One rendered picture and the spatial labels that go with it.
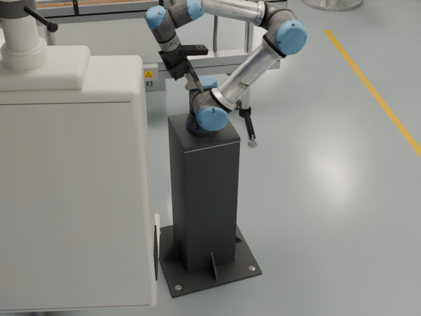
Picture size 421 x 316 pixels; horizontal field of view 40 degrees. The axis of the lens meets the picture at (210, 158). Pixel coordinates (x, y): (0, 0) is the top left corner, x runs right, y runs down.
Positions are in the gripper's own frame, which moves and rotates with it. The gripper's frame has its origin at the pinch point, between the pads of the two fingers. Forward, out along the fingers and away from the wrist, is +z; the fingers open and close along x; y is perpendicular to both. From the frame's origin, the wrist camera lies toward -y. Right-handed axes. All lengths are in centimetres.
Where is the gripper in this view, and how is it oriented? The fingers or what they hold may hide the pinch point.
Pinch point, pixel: (197, 83)
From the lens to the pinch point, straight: 221.4
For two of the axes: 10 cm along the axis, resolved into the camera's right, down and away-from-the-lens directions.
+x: 4.1, 5.6, -7.2
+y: -8.4, 5.4, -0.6
